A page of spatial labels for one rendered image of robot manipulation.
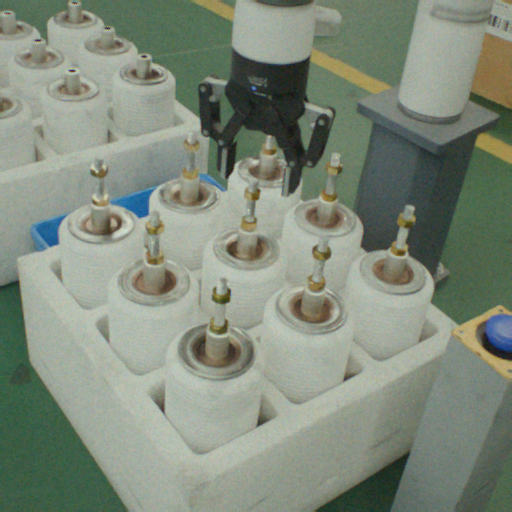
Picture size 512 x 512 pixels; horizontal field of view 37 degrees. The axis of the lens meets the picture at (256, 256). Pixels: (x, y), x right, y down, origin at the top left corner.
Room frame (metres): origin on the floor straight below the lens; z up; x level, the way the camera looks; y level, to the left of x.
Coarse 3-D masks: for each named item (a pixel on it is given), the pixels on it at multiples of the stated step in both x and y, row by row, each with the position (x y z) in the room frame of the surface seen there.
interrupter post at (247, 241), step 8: (240, 224) 0.70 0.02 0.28; (240, 232) 0.68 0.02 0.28; (248, 232) 0.68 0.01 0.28; (256, 232) 0.69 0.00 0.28; (240, 240) 0.68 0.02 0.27; (248, 240) 0.68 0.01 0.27; (256, 240) 0.69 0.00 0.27; (240, 248) 0.68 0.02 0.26; (248, 248) 0.68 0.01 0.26; (256, 248) 0.69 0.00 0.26
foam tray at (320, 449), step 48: (144, 240) 0.80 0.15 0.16; (48, 288) 0.67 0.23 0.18; (48, 336) 0.65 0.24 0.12; (96, 336) 0.60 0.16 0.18; (432, 336) 0.66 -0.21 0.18; (48, 384) 0.67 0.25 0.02; (96, 384) 0.56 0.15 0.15; (144, 384) 0.54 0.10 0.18; (384, 384) 0.58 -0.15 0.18; (432, 384) 0.64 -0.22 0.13; (96, 432) 0.56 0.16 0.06; (144, 432) 0.48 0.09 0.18; (288, 432) 0.50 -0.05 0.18; (336, 432) 0.54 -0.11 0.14; (384, 432) 0.59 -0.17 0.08; (144, 480) 0.48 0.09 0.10; (192, 480) 0.43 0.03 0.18; (240, 480) 0.46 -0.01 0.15; (288, 480) 0.50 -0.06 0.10; (336, 480) 0.55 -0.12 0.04
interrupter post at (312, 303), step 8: (304, 288) 0.60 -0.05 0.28; (304, 296) 0.60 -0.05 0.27; (312, 296) 0.59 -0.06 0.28; (320, 296) 0.59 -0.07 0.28; (304, 304) 0.60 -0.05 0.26; (312, 304) 0.59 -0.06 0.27; (320, 304) 0.60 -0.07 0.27; (304, 312) 0.60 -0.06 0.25; (312, 312) 0.59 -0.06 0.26; (320, 312) 0.60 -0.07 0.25
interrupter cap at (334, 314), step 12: (288, 288) 0.63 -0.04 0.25; (300, 288) 0.63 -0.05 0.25; (276, 300) 0.61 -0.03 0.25; (288, 300) 0.61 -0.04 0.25; (300, 300) 0.62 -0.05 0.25; (324, 300) 0.62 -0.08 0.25; (336, 300) 0.62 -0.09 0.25; (276, 312) 0.59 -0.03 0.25; (288, 312) 0.59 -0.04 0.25; (300, 312) 0.60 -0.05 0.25; (324, 312) 0.60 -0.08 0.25; (336, 312) 0.60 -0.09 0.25; (288, 324) 0.57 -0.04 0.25; (300, 324) 0.58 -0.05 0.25; (312, 324) 0.58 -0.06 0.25; (324, 324) 0.58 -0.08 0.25; (336, 324) 0.58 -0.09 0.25
